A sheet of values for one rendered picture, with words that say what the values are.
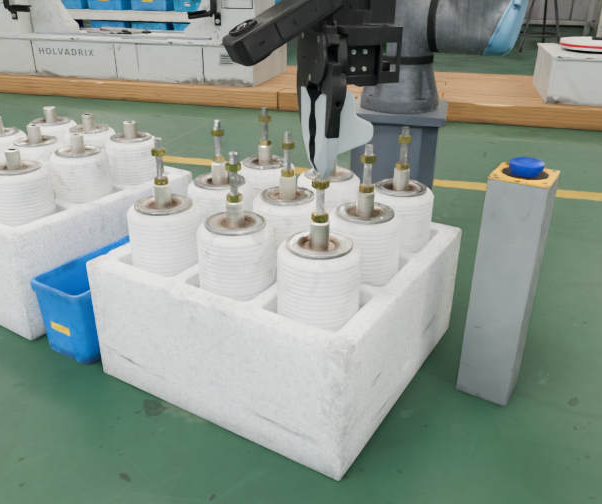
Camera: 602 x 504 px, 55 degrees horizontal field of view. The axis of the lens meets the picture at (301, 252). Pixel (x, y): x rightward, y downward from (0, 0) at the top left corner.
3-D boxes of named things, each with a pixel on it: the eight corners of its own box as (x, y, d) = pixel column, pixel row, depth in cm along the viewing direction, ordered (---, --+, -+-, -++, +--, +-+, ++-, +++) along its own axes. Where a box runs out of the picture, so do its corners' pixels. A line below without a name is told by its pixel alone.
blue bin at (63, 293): (174, 274, 113) (169, 216, 108) (218, 288, 108) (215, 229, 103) (39, 348, 90) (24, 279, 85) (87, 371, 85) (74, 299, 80)
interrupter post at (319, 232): (313, 242, 67) (314, 215, 66) (333, 245, 66) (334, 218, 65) (305, 249, 65) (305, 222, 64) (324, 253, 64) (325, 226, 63)
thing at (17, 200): (43, 255, 104) (24, 156, 97) (78, 268, 100) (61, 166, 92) (-7, 275, 97) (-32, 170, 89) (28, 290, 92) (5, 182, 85)
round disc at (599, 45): (553, 46, 262) (556, 33, 260) (627, 48, 255) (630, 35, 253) (563, 53, 236) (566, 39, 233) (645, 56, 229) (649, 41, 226)
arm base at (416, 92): (366, 97, 123) (369, 47, 118) (439, 101, 119) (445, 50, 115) (354, 110, 109) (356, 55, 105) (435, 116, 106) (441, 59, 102)
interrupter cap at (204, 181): (256, 184, 86) (256, 180, 85) (214, 196, 81) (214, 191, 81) (225, 173, 91) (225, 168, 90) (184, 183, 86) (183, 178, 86)
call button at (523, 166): (511, 170, 72) (514, 154, 71) (545, 175, 70) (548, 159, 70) (503, 178, 69) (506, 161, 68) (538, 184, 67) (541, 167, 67)
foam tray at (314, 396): (257, 270, 115) (255, 183, 107) (449, 327, 97) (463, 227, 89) (102, 372, 85) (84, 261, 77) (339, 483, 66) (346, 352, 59)
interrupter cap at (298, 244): (302, 230, 70) (302, 225, 70) (362, 241, 67) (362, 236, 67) (274, 254, 64) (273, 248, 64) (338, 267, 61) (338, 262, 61)
